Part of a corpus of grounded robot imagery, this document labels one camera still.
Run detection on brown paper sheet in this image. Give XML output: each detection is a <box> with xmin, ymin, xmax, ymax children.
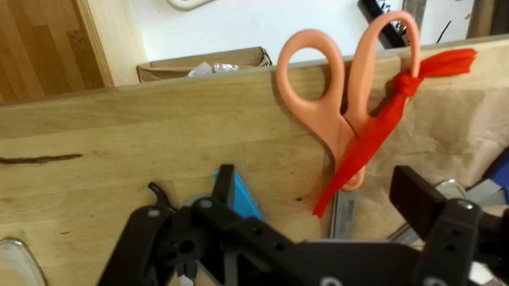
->
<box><xmin>364</xmin><ymin>86</ymin><xmax>509</xmax><ymax>240</ymax></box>

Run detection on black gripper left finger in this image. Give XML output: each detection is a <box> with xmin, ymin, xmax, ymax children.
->
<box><xmin>96</xmin><ymin>164</ymin><xmax>319</xmax><ymax>286</ymax></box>

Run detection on wooden handled tool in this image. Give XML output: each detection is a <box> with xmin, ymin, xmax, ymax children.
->
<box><xmin>400</xmin><ymin>0</ymin><xmax>429</xmax><ymax>29</ymax></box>

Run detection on black corkscrew tool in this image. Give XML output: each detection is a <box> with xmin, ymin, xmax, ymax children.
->
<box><xmin>356</xmin><ymin>0</ymin><xmax>410</xmax><ymax>51</ymax></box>

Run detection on red ribbon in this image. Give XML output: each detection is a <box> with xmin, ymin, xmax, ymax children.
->
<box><xmin>311</xmin><ymin>48</ymin><xmax>478</xmax><ymax>219</ymax></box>

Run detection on peach handled scissors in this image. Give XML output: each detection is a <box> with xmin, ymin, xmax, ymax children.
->
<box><xmin>275</xmin><ymin>10</ymin><xmax>422</xmax><ymax>240</ymax></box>

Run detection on metal spoon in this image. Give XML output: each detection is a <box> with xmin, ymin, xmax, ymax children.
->
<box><xmin>0</xmin><ymin>237</ymin><xmax>49</xmax><ymax>286</ymax></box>

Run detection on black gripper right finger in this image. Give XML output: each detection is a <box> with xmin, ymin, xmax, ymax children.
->
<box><xmin>387</xmin><ymin>164</ymin><xmax>483</xmax><ymax>286</ymax></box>

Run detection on small cardboard box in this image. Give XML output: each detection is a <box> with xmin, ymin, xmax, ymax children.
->
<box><xmin>135</xmin><ymin>46</ymin><xmax>275</xmax><ymax>84</ymax></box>

